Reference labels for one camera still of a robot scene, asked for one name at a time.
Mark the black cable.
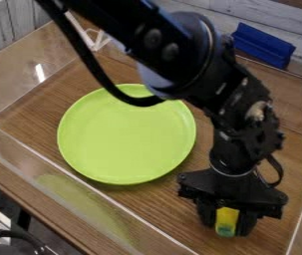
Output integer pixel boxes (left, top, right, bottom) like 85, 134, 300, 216
35, 0, 168, 108

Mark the green round plate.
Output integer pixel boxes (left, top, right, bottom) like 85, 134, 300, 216
58, 89, 196, 185

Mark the blue block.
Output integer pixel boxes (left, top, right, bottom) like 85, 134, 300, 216
232, 23, 296, 69

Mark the clear acrylic corner bracket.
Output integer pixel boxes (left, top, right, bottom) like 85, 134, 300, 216
66, 11, 111, 52

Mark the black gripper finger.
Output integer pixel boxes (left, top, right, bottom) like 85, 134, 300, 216
237, 211, 259, 237
196, 198, 216, 228

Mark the clear acrylic enclosure wall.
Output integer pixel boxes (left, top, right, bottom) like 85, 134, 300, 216
0, 24, 302, 255

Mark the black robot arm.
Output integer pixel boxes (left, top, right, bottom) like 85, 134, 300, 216
36, 0, 288, 237

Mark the yellow toy banana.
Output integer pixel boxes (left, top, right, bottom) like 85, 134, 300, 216
214, 207, 240, 237

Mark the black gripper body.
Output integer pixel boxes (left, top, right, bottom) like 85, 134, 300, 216
177, 168, 288, 219

